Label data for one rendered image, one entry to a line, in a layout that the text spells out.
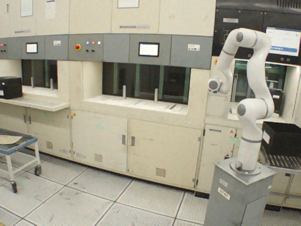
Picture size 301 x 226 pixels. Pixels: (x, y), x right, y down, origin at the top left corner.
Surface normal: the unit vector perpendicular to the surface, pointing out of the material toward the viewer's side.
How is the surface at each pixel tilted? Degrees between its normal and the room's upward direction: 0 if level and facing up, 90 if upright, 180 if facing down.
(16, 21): 90
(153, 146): 90
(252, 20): 90
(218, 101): 90
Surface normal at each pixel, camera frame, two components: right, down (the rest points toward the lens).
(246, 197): 0.44, 0.26
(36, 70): -0.32, 0.23
